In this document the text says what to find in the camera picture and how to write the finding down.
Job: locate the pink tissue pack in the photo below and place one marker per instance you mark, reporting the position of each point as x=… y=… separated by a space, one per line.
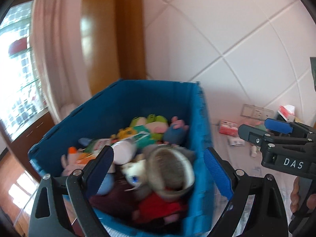
x=228 y=128

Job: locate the blue plastic crate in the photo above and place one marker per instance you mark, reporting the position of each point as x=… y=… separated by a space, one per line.
x=114 y=108

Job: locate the pink curtain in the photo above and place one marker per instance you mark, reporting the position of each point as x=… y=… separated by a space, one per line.
x=56 y=43

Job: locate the right hand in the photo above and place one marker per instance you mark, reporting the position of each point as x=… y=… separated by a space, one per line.
x=294 y=196

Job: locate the wooden door frame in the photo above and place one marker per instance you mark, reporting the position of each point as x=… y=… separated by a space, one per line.
x=112 y=40

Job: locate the small white green bottle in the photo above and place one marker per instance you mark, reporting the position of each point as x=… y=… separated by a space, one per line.
x=254 y=151

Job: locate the teal plush toy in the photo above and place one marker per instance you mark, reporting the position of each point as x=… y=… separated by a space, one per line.
x=261 y=126

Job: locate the clear wrapped tissue pack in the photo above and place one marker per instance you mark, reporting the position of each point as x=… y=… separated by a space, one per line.
x=287 y=112

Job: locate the green plastic wipes pack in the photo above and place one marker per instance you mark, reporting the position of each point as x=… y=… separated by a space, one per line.
x=142 y=135

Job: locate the pink pig plush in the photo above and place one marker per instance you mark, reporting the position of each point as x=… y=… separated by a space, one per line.
x=75 y=159

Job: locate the blue-padded finger of the black right gripper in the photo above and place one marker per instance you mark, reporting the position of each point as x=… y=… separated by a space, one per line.
x=281 y=127

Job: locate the white wall light switch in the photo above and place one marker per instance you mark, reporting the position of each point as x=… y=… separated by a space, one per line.
x=248 y=111

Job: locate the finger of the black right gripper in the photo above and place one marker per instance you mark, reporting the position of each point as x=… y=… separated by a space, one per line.
x=256 y=136

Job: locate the blue plush toy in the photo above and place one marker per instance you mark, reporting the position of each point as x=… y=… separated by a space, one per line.
x=176 y=132

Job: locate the grey white plush toy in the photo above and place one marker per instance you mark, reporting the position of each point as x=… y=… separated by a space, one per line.
x=161 y=169

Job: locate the white wall power socket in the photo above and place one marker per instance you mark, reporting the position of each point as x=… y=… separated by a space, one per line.
x=262 y=113

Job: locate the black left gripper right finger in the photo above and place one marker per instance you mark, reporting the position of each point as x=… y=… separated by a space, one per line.
x=267 y=216

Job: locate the white wet wipes packet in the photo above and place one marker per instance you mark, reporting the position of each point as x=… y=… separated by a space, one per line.
x=235 y=141

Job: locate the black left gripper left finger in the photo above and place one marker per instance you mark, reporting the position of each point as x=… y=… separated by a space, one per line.
x=49 y=216

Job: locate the red clothed plush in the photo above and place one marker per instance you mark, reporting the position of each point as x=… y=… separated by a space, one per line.
x=124 y=205

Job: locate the white yellow pill bottle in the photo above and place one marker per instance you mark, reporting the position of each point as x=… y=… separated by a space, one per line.
x=124 y=151

